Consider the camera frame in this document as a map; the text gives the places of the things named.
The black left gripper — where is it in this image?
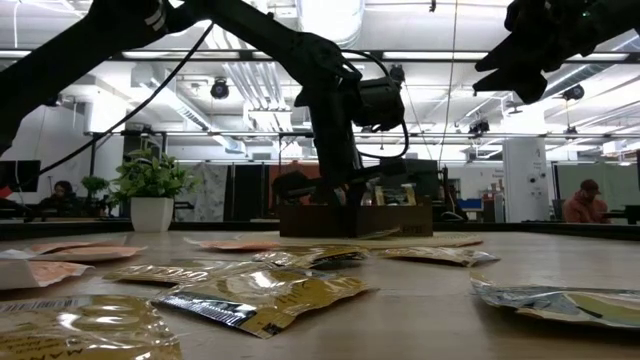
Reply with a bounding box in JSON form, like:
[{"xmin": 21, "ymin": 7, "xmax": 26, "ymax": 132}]
[{"xmin": 272, "ymin": 94, "xmax": 364, "ymax": 206}]

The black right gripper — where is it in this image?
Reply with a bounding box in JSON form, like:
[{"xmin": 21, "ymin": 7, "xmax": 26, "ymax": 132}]
[{"xmin": 472, "ymin": 0, "xmax": 596, "ymax": 105}]

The brown wooden tea box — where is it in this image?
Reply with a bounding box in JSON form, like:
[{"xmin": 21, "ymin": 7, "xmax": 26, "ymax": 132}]
[{"xmin": 278, "ymin": 195, "xmax": 434, "ymax": 239}]

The silver packet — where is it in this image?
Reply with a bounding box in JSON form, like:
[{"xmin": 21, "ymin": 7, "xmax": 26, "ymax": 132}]
[{"xmin": 471, "ymin": 279, "xmax": 640, "ymax": 331}]

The orange tea bag packet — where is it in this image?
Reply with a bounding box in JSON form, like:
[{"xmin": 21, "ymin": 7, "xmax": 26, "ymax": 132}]
[
  {"xmin": 0, "ymin": 260, "xmax": 95, "ymax": 293},
  {"xmin": 27, "ymin": 244, "xmax": 147, "ymax": 264},
  {"xmin": 183, "ymin": 236, "xmax": 281, "ymax": 253},
  {"xmin": 24, "ymin": 241, "xmax": 129, "ymax": 251}
]

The orange partition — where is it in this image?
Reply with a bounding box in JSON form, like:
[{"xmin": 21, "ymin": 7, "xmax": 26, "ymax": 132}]
[{"xmin": 268, "ymin": 162, "xmax": 317, "ymax": 201}]

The black monitor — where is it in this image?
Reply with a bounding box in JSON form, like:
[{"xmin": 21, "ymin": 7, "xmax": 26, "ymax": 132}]
[
  {"xmin": 0, "ymin": 159, "xmax": 42, "ymax": 194},
  {"xmin": 379, "ymin": 157, "xmax": 441, "ymax": 201}
]

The overhead LED light bar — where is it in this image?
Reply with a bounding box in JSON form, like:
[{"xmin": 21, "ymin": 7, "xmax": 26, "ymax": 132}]
[{"xmin": 0, "ymin": 48, "xmax": 631, "ymax": 64}]

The dark partition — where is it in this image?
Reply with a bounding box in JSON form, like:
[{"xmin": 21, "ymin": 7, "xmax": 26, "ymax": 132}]
[{"xmin": 224, "ymin": 163, "xmax": 269, "ymax": 222}]

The white pillar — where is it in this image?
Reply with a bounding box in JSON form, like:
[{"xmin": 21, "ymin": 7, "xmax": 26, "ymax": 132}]
[{"xmin": 502, "ymin": 137, "xmax": 549, "ymax": 224}]

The patterned grey curtain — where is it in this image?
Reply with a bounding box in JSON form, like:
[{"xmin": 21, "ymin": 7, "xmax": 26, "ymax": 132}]
[{"xmin": 182, "ymin": 162, "xmax": 229, "ymax": 222}]

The person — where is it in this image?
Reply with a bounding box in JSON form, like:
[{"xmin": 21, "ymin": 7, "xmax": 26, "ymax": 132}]
[
  {"xmin": 562, "ymin": 178, "xmax": 612, "ymax": 225},
  {"xmin": 39, "ymin": 180, "xmax": 81, "ymax": 216}
]

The grey partition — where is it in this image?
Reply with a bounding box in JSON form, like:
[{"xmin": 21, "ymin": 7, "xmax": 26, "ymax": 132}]
[{"xmin": 552, "ymin": 160, "xmax": 640, "ymax": 225}]

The black side table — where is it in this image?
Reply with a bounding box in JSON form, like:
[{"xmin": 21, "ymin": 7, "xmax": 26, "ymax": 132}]
[{"xmin": 607, "ymin": 203, "xmax": 640, "ymax": 225}]

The green plant in white pot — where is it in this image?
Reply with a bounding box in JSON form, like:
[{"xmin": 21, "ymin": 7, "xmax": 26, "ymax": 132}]
[{"xmin": 110, "ymin": 147, "xmax": 201, "ymax": 234}]

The small background plant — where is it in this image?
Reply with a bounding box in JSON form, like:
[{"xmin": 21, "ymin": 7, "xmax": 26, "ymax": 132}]
[{"xmin": 82, "ymin": 175, "xmax": 111, "ymax": 201}]

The thin hanging black cable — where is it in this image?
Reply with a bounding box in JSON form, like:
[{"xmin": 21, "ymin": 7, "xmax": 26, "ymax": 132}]
[{"xmin": 437, "ymin": 0, "xmax": 460, "ymax": 169}]

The black background rig frame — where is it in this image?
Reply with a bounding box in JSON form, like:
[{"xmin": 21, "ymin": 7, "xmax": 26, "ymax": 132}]
[{"xmin": 277, "ymin": 131, "xmax": 354, "ymax": 206}]

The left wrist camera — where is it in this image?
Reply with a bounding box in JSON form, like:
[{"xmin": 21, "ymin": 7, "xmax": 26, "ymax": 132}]
[{"xmin": 355, "ymin": 75, "xmax": 407, "ymax": 133}]

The silver round air duct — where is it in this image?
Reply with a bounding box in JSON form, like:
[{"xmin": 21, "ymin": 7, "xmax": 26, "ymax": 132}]
[{"xmin": 294, "ymin": 0, "xmax": 366, "ymax": 49}]

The black aluminium table frame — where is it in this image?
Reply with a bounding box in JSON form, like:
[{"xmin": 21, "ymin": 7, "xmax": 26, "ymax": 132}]
[{"xmin": 0, "ymin": 218, "xmax": 640, "ymax": 241}]

